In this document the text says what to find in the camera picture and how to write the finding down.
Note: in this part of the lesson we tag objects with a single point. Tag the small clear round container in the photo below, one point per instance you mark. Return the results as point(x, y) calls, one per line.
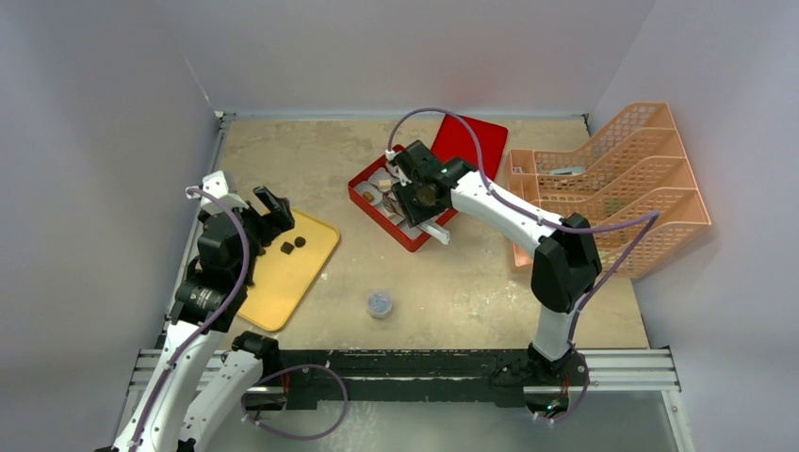
point(379, 304)

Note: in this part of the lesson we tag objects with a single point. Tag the orange mesh file organizer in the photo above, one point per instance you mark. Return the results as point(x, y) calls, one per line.
point(633, 165)

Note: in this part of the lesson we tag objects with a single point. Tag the dark square chocolate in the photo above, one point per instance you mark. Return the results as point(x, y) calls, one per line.
point(287, 248)

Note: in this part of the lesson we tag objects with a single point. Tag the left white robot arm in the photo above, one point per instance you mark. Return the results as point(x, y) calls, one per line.
point(175, 412)

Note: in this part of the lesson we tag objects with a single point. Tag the black metal base rail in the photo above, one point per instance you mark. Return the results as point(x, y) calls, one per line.
point(503, 377)

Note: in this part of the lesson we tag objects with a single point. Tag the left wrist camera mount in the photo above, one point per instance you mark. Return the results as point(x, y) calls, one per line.
point(220, 185)

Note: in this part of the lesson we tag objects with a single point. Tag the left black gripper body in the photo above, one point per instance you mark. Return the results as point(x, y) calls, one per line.
point(264, 228)

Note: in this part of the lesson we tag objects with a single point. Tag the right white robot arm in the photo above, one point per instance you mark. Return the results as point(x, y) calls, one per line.
point(565, 261)

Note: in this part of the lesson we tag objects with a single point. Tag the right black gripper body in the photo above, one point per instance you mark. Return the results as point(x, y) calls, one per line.
point(406, 208)

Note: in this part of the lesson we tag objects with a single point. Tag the yellow plastic tray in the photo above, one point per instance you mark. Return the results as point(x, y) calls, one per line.
point(281, 281)

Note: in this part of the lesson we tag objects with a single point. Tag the red compartment box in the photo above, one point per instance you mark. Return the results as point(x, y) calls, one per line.
point(384, 211)

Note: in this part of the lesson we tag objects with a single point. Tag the metal tweezers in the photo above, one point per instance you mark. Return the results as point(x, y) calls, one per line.
point(434, 230)

